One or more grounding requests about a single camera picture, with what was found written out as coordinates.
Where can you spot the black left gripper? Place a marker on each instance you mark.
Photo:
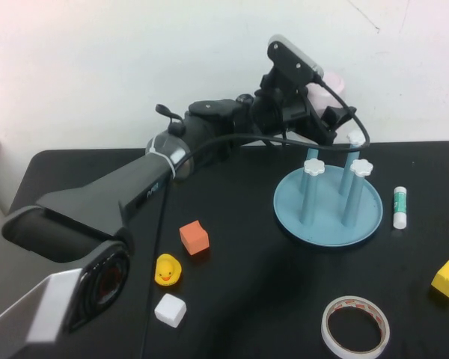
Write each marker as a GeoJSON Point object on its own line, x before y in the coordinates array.
{"type": "Point", "coordinates": [277, 112]}

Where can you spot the pink plastic cup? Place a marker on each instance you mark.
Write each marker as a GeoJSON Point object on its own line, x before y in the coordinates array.
{"type": "Point", "coordinates": [331, 88]}

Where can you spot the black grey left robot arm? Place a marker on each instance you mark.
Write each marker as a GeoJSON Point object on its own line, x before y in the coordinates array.
{"type": "Point", "coordinates": [97, 202]}

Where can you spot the white green glue stick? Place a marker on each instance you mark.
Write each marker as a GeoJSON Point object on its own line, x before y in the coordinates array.
{"type": "Point", "coordinates": [400, 209]}

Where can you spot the white zip tie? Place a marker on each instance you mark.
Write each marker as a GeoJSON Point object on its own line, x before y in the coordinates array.
{"type": "Point", "coordinates": [168, 161]}

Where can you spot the orange foam cube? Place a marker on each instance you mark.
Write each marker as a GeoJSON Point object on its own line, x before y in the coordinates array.
{"type": "Point", "coordinates": [194, 239]}

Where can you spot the yellow foam cube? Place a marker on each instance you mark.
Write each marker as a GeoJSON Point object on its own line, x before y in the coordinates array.
{"type": "Point", "coordinates": [448, 279]}

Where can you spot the white double-sided tape roll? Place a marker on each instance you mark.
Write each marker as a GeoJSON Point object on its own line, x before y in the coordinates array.
{"type": "Point", "coordinates": [324, 329]}

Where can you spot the yellow rubber duck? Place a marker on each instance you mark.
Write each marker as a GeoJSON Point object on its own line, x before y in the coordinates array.
{"type": "Point", "coordinates": [167, 272]}

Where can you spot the white foam cube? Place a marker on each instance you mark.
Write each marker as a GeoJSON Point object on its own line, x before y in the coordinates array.
{"type": "Point", "coordinates": [170, 309]}

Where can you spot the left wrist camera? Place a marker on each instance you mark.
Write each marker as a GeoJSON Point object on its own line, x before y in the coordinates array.
{"type": "Point", "coordinates": [290, 60]}

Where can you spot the blue four-post cup stand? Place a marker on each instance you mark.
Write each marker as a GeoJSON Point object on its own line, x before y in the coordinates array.
{"type": "Point", "coordinates": [322, 228]}

